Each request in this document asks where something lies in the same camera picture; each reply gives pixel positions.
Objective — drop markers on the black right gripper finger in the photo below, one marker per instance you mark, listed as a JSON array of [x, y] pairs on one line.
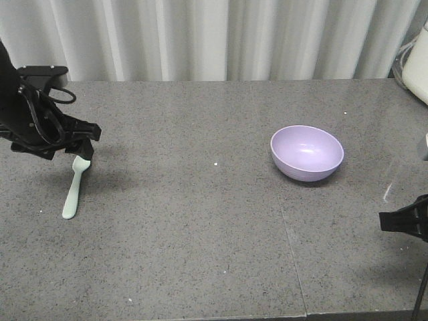
[[411, 219]]

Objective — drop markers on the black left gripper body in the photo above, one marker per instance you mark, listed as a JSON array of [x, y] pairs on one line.
[[30, 118]]

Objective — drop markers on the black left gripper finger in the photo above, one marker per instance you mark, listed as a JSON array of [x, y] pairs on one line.
[[80, 130], [81, 148]]

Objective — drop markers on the pale green plastic spoon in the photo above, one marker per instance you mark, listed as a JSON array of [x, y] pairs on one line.
[[79, 166]]

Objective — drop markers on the lilac plastic bowl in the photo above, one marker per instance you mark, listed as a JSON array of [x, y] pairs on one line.
[[306, 153]]

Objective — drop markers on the white rice cooker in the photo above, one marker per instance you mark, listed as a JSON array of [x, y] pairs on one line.
[[410, 65]]

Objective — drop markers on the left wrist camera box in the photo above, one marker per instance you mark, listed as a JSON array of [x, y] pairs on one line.
[[45, 77]]

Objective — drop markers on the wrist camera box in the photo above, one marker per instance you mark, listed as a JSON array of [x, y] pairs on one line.
[[422, 148], [45, 77]]

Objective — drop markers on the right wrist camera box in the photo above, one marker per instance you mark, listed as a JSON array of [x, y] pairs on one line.
[[422, 148]]

